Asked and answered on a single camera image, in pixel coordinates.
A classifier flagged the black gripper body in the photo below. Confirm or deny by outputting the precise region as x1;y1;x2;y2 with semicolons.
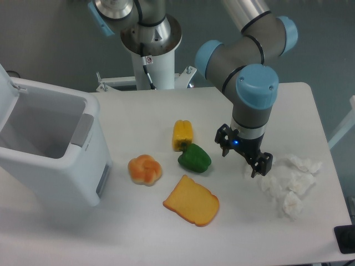
229;130;263;165

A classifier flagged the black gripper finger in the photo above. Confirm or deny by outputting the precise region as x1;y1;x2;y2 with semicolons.
215;124;231;157
251;152;273;178

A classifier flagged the white trash can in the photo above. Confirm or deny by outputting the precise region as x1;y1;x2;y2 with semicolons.
1;78;112;206

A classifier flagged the white trash can lid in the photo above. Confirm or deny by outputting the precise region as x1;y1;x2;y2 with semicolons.
0;65;27;130

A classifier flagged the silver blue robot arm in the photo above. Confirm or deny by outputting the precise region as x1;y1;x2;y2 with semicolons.
88;1;298;175

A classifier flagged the green bell pepper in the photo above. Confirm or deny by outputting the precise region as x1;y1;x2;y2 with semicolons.
177;144;211;173

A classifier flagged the yellow bell pepper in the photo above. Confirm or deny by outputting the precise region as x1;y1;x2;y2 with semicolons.
172;120;194;151

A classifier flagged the toast bread slice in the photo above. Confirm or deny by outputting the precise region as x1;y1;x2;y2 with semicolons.
163;175;220;227

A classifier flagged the knotted bread roll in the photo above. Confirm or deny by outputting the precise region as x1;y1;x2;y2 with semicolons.
128;155;163;186

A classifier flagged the black device at edge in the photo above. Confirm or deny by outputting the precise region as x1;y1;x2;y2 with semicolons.
334;224;354;254

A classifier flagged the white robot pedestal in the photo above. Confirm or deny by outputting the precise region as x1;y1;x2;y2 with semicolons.
120;13;182;90

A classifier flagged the white frame at right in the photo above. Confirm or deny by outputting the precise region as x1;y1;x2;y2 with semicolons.
328;95;354;150

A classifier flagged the black cable on pedestal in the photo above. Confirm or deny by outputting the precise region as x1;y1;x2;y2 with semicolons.
139;43;158;90

